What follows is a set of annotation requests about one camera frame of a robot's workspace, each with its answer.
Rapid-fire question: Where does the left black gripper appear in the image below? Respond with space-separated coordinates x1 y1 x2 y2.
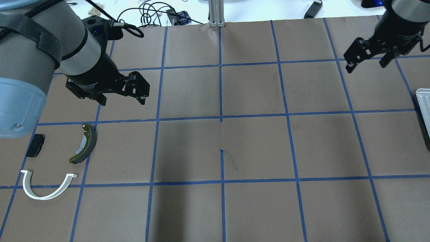
66 52 150 106

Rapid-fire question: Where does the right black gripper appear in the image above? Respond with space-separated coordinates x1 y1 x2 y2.
343 10 429 74

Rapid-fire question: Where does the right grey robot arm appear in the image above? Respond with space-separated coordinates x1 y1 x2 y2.
343 0 430 74

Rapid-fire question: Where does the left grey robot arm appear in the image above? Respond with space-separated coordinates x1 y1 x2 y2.
0 0 149 139

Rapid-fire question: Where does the green brake shoe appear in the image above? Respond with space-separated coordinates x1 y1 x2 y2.
69 123 98 164

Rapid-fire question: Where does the black power adapter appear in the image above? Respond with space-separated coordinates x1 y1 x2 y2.
303 0 323 19

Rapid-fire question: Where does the black brake pad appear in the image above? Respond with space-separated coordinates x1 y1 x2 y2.
26 134 45 158

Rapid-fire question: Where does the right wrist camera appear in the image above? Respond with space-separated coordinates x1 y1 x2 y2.
360 0 385 9

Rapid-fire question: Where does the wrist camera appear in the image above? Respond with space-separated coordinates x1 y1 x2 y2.
82 15 124 41
360 0 385 9

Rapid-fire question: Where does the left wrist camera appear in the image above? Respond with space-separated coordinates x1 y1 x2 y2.
82 15 124 41

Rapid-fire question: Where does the black cable bundle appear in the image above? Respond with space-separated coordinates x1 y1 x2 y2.
117 2 204 27

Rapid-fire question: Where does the white curved plastic bracket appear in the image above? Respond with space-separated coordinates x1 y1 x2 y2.
21 170 78 201

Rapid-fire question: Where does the aluminium frame post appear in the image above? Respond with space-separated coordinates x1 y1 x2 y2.
208 0 225 28

